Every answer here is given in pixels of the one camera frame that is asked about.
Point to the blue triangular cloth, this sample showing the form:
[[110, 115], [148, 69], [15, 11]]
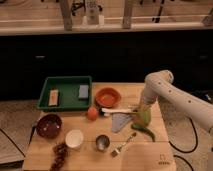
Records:
[[119, 120]]

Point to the dark maroon bowl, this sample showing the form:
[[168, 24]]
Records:
[[49, 126]]

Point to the white cup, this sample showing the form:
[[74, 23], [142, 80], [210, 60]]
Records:
[[74, 139]]

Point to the small metal cup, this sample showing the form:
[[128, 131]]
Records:
[[102, 142]]

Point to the green plastic cup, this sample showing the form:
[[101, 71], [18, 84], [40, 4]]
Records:
[[145, 117]]

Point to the yellow banana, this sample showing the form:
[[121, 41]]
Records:
[[137, 116]]

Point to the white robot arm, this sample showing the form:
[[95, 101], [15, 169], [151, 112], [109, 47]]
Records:
[[161, 84]]

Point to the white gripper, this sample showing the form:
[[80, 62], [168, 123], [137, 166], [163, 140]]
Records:
[[145, 103]]

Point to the green plastic tray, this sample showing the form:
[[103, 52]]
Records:
[[68, 87]]

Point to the blue sponge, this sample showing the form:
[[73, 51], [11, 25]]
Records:
[[83, 92]]

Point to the orange red bowl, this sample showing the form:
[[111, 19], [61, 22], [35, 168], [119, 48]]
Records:
[[107, 97]]

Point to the orange fruit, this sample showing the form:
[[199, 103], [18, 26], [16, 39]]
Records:
[[92, 113]]

